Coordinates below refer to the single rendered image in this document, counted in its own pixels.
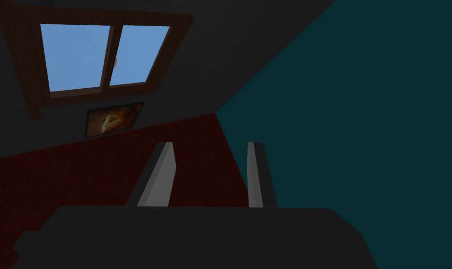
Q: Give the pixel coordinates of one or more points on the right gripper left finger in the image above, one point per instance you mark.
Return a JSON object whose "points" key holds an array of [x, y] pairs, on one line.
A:
{"points": [[159, 179]]}

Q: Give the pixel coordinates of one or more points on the dark framed orange picture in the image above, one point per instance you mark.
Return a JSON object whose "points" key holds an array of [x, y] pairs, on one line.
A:
{"points": [[113, 119]]}

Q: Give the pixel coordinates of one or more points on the brown framed window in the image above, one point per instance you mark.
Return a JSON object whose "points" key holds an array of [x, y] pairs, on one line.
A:
{"points": [[76, 56]]}

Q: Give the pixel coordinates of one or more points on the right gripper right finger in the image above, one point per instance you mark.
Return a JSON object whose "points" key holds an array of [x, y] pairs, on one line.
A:
{"points": [[258, 179]]}

